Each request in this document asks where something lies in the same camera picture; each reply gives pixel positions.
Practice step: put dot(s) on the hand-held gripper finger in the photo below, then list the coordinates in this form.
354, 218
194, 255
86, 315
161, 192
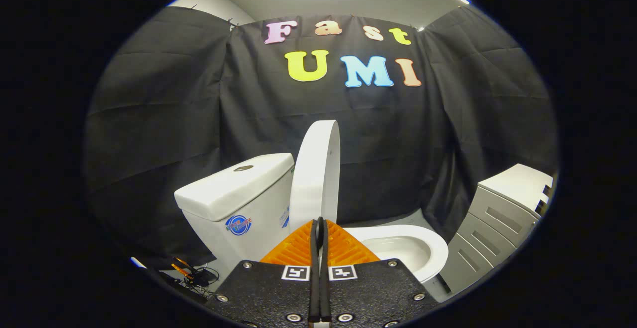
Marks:
314, 293
325, 293

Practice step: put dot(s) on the white ceramic toilet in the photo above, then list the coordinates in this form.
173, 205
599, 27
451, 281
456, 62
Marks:
249, 203

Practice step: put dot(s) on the white toilet seat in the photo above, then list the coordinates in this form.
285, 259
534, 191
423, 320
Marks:
433, 248

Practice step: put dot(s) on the white toilet tank lid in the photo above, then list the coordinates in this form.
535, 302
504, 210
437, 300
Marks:
234, 183

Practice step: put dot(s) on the white drawer cabinet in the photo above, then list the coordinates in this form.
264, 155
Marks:
497, 213

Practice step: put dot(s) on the black backdrop cloth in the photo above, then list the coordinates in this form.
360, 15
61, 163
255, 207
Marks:
174, 119

